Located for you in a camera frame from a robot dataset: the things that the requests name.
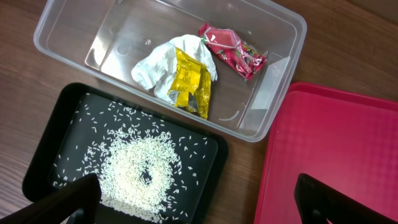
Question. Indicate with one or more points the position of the red foil snack wrapper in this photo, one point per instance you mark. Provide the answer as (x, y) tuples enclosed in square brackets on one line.
[(232, 50)]

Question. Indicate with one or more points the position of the red serving tray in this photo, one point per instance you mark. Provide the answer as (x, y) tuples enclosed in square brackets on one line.
[(345, 140)]

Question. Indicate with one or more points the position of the white napkin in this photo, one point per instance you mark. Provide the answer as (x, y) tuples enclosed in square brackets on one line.
[(157, 71)]

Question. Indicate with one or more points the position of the clear plastic waste bin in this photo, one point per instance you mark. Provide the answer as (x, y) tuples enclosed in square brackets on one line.
[(107, 38)]

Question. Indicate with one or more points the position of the yellow snack wrapper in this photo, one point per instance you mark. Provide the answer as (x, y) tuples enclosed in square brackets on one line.
[(191, 87)]

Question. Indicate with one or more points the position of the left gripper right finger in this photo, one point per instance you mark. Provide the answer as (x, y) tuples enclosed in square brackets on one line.
[(319, 203)]

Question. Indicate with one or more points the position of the black tray with rice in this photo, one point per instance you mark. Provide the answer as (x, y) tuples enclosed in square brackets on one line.
[(151, 168)]

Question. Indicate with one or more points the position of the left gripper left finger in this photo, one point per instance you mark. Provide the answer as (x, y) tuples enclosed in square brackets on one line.
[(82, 196)]

